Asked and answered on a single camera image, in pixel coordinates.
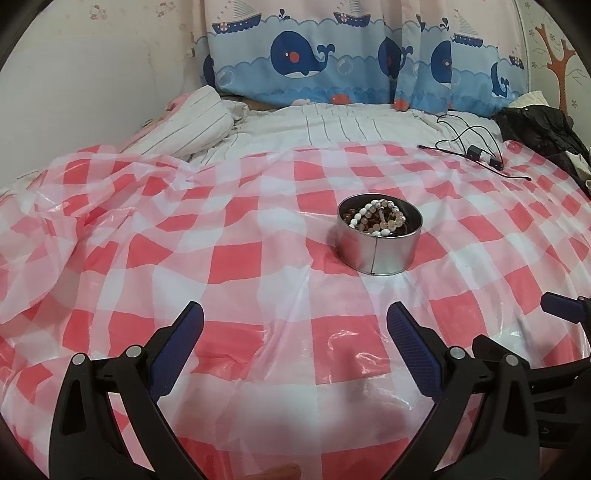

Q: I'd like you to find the whale print curtain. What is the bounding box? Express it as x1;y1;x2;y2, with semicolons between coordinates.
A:
198;0;528;114

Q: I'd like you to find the black jacket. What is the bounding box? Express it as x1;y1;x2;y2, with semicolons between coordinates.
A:
493;104;591;182

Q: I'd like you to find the white patterned cloth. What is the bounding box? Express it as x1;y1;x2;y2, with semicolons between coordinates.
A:
568;151;591;195

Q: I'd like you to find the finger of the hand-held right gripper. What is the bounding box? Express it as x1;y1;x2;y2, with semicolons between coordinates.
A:
471;335;591;403
540;291;591;326

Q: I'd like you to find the white striped bedsheet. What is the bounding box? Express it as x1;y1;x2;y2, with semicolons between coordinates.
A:
185;102;509;163

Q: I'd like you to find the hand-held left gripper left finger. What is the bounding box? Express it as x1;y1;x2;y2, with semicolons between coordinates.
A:
50;301;218;480

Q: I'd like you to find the black charger with cable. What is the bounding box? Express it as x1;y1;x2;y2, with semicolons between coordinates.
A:
416;112;504;160

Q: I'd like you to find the white bead bracelet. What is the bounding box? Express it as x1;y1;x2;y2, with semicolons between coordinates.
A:
348;198;393;237

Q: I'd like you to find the red checkered plastic sheet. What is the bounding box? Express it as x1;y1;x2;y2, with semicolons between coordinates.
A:
0;141;591;480

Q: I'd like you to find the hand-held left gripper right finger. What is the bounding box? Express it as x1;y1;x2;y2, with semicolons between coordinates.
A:
387;301;542;480

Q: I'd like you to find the thin black cable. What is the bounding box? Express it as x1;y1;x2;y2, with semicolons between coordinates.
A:
480;159;533;182

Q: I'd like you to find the round metal tin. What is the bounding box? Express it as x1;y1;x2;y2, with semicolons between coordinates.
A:
335;194;422;277

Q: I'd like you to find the cream cloth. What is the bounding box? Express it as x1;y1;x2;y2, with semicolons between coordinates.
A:
512;90;551;112

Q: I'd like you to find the pink bead bracelet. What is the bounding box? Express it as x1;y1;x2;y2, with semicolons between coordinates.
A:
376;200;408;235

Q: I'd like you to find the white striped pillow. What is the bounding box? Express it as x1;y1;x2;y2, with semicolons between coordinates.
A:
120;86;251;158

